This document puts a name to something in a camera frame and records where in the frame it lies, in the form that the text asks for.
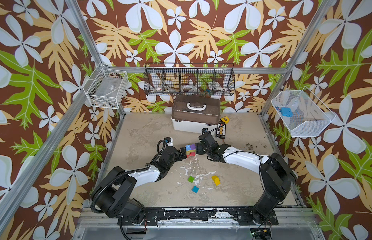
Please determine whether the red wood block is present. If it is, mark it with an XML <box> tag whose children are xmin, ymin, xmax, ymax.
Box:
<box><xmin>187</xmin><ymin>152</ymin><xmax>196</xmax><ymax>158</ymax></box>

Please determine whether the yellow wood block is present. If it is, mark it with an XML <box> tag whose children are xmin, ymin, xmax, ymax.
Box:
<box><xmin>212</xmin><ymin>176</ymin><xmax>221</xmax><ymax>186</ymax></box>

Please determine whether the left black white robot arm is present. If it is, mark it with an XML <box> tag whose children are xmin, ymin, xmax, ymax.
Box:
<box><xmin>90</xmin><ymin>145</ymin><xmax>187</xmax><ymax>224</ymax></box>

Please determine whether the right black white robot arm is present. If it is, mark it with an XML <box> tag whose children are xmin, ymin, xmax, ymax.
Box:
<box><xmin>199</xmin><ymin>132</ymin><xmax>297</xmax><ymax>225</ymax></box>

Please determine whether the black battery pack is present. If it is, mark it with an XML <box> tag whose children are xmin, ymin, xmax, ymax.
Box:
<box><xmin>216</xmin><ymin>123</ymin><xmax>226</xmax><ymax>140</ymax></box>

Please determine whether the green wood cube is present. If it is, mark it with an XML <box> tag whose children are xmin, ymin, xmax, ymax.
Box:
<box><xmin>188</xmin><ymin>176</ymin><xmax>195</xmax><ymax>183</ymax></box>

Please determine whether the yellow connector plug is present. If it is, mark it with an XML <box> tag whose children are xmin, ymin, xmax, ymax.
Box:
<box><xmin>221</xmin><ymin>116</ymin><xmax>230</xmax><ymax>124</ymax></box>

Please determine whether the brown lid storage box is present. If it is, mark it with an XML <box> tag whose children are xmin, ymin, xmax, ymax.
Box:
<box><xmin>171</xmin><ymin>95</ymin><xmax>221</xmax><ymax>134</ymax></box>

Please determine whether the teal wood cube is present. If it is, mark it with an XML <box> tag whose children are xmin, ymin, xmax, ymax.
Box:
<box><xmin>192</xmin><ymin>186</ymin><xmax>199</xmax><ymax>193</ymax></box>

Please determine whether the blue object in basket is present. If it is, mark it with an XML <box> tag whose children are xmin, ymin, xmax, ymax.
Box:
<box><xmin>279</xmin><ymin>107</ymin><xmax>293</xmax><ymax>118</ymax></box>

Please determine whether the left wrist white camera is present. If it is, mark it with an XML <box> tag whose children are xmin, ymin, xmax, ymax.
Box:
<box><xmin>164</xmin><ymin>137</ymin><xmax>174</xmax><ymax>147</ymax></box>

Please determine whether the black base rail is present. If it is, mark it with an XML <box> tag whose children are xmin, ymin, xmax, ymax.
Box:
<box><xmin>121</xmin><ymin>206</ymin><xmax>279</xmax><ymax>226</ymax></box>

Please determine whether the black wire basket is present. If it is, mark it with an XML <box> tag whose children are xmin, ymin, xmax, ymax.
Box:
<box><xmin>143</xmin><ymin>63</ymin><xmax>236</xmax><ymax>97</ymax></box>

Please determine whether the white wire basket left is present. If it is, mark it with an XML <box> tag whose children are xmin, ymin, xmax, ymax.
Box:
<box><xmin>83</xmin><ymin>64</ymin><xmax>129</xmax><ymax>110</ymax></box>

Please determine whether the white wire basket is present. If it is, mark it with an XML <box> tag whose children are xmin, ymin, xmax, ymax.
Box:
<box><xmin>83</xmin><ymin>64</ymin><xmax>129</xmax><ymax>110</ymax></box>
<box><xmin>271</xmin><ymin>87</ymin><xmax>336</xmax><ymax>138</ymax></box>

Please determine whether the white wire basket right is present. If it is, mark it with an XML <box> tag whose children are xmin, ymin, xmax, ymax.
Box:
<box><xmin>271</xmin><ymin>87</ymin><xmax>336</xmax><ymax>138</ymax></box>

